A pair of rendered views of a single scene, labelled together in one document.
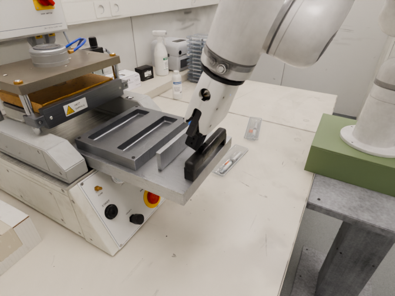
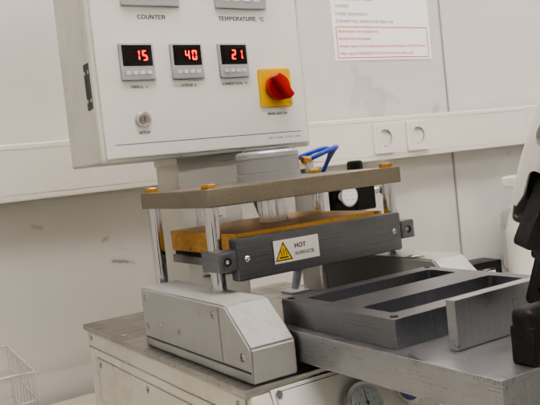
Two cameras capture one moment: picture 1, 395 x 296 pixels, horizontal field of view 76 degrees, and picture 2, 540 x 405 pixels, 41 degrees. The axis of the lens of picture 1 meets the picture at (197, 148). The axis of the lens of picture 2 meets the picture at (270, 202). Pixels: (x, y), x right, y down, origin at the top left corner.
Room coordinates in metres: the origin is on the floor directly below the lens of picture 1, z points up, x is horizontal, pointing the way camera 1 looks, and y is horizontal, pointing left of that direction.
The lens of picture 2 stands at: (-0.17, -0.08, 1.13)
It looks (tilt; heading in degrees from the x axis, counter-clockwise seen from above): 3 degrees down; 29
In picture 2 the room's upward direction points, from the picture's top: 6 degrees counter-clockwise
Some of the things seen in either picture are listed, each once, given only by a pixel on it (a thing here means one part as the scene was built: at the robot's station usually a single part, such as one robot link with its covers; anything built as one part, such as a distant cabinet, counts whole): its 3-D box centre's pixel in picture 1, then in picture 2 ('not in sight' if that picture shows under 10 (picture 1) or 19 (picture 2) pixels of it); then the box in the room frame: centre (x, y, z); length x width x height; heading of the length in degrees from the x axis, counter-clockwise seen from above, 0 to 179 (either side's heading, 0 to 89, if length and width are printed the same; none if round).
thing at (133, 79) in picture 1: (116, 83); not in sight; (1.28, 0.42, 0.83); 0.23 x 0.12 x 0.07; 146
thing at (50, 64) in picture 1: (54, 69); (271, 198); (0.65, 0.37, 1.08); 0.31 x 0.24 x 0.13; 151
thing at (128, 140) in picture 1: (136, 132); (414, 300); (0.51, 0.14, 0.98); 0.20 x 0.17 x 0.03; 151
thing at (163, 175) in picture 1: (153, 141); (452, 318); (0.48, 0.10, 0.97); 0.30 x 0.22 x 0.08; 61
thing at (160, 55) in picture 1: (161, 53); (525, 228); (1.56, 0.22, 0.92); 0.09 x 0.08 x 0.25; 80
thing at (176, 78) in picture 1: (176, 84); not in sight; (1.28, 0.11, 0.82); 0.05 x 0.05 x 0.14
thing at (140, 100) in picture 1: (125, 104); (405, 280); (0.70, 0.22, 0.96); 0.26 x 0.05 x 0.07; 61
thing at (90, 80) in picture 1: (60, 80); (279, 214); (0.63, 0.35, 1.07); 0.22 x 0.17 x 0.10; 151
